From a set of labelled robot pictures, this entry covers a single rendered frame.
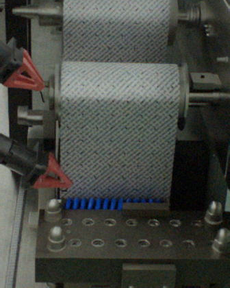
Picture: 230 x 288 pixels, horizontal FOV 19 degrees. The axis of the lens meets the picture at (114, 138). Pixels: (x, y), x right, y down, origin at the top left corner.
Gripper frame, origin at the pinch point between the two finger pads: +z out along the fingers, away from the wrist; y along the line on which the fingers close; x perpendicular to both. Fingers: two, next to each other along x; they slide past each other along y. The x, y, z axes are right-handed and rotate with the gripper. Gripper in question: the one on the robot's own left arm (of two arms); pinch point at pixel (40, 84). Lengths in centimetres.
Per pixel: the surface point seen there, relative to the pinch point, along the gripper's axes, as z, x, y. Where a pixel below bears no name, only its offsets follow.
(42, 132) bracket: 8.6, -10.5, -3.0
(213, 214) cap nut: 40.3, 5.3, 16.7
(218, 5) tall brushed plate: 21.2, 33.2, -10.5
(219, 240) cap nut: 39.0, 5.8, 25.7
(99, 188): 22.4, -8.5, 7.8
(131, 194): 28.7, -5.5, 8.1
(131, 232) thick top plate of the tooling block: 28.1, -6.5, 19.7
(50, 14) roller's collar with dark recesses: -1.4, 5.6, -23.1
